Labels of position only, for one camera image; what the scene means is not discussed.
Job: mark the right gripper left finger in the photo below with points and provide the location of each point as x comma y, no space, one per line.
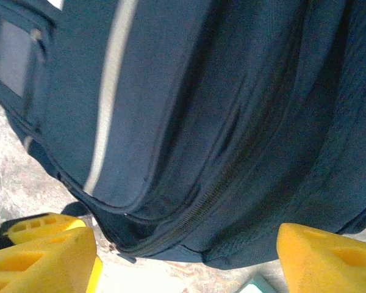
48,268

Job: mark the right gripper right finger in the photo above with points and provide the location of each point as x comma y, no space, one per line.
323,268

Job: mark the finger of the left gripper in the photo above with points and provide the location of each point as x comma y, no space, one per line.
73,225

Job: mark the light blue sticky note pad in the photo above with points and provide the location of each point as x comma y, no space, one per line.
257,285

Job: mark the navy blue backpack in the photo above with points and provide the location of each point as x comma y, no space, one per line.
201,107

